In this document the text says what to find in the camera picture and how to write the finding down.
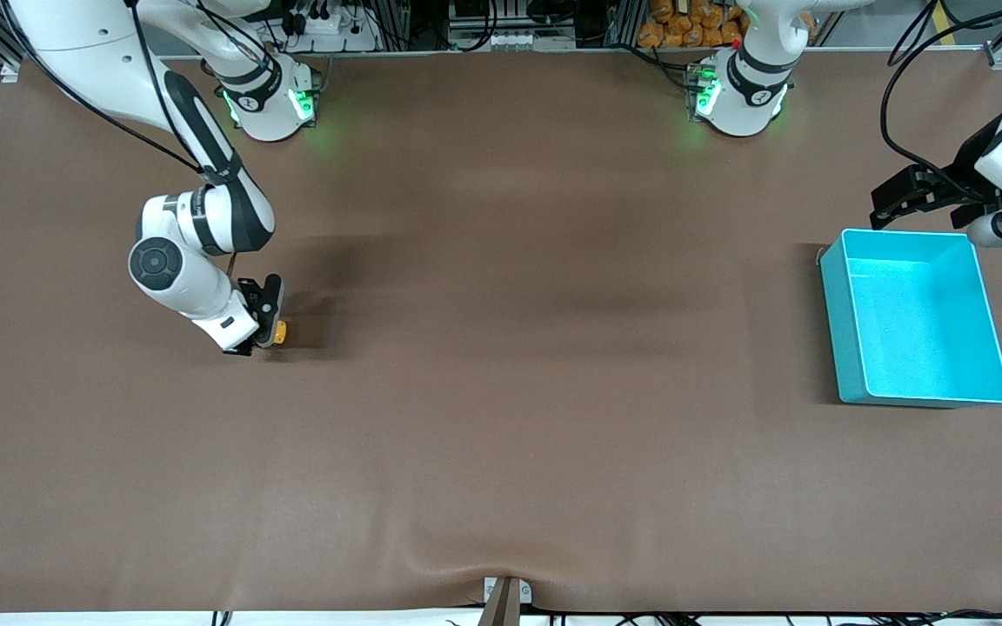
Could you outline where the teal plastic bin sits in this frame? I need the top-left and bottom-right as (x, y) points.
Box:
(819, 228), (1002, 409)

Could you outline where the brown table mat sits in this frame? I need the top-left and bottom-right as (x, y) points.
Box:
(0, 48), (1002, 615)

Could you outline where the orange objects pile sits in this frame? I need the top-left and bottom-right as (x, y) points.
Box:
(638, 0), (817, 50)

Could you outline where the white power strip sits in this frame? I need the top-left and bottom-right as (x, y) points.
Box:
(286, 4), (378, 53)

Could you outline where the silver background device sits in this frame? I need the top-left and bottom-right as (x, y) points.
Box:
(447, 0), (578, 52)

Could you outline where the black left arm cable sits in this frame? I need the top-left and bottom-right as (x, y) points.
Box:
(879, 0), (1002, 205)

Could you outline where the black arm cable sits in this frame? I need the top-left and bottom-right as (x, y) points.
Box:
(879, 0), (1002, 205)
(5, 0), (245, 188)

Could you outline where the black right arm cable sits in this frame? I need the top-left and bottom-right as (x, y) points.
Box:
(5, 0), (245, 188)

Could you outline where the silver mounting bracket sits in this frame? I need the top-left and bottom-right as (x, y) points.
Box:
(482, 576), (534, 607)

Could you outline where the brown camera pole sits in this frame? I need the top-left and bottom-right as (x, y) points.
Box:
(477, 578), (524, 626)

